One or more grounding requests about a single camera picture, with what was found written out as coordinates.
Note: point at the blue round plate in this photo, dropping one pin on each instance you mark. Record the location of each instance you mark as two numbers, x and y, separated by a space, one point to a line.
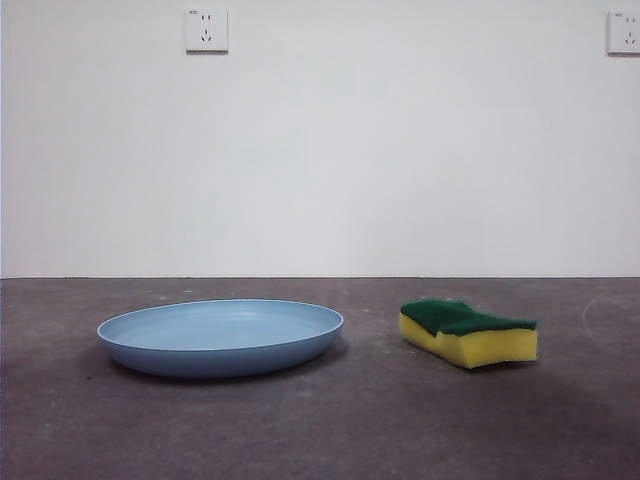
220 345

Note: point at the white wall socket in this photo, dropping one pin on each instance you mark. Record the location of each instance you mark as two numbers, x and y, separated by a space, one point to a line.
207 30
625 34

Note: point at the yellow sponge with green pad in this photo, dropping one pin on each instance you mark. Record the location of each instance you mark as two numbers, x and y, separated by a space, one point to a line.
490 347

